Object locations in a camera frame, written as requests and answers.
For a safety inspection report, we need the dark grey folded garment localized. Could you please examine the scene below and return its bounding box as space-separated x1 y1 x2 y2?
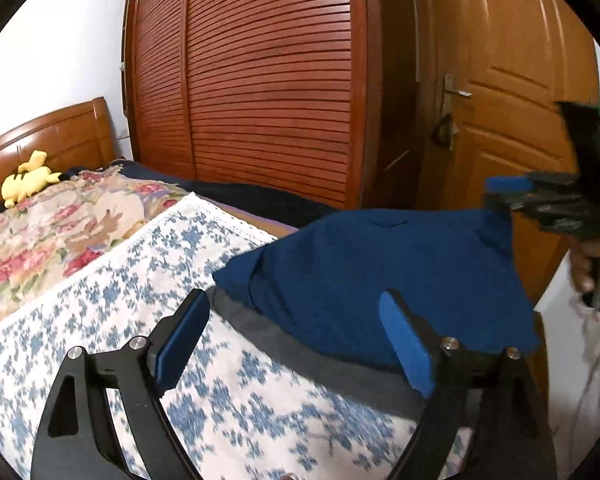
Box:
207 287 481 421

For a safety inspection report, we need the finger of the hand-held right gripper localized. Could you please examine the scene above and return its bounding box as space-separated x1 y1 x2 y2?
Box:
485 172 586 196
490 195 591 233

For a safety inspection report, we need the pale cloth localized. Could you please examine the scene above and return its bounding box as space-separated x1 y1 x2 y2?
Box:
550 260 600 461

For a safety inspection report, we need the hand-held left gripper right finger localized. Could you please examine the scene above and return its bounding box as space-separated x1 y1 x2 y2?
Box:
378 287 558 480

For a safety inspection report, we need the wooden door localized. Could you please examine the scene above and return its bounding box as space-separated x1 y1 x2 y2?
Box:
415 0 600 301

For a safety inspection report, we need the navy blue suit jacket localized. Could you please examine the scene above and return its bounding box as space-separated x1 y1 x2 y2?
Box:
212 207 541 373

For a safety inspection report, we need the wooden bed headboard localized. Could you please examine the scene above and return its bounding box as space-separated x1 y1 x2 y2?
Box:
0 97 118 223

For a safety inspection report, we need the yellow plush toy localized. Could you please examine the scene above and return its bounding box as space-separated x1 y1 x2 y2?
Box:
1 150 62 209

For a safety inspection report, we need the blue floral bed sheet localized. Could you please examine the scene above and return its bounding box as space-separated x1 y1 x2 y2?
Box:
0 192 476 480

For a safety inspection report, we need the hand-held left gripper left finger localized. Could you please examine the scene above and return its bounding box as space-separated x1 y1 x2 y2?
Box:
30 288 212 480

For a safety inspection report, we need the metal door handle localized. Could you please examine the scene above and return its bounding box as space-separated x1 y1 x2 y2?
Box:
432 74 473 151

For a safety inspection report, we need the wooden slatted wardrobe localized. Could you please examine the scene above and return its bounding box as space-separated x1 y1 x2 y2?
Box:
122 0 431 211

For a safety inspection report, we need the person's right hand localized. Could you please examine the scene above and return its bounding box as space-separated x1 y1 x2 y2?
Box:
569 237 597 295

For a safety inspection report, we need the pink floral blanket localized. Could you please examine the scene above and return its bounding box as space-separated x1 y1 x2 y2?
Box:
0 170 191 333

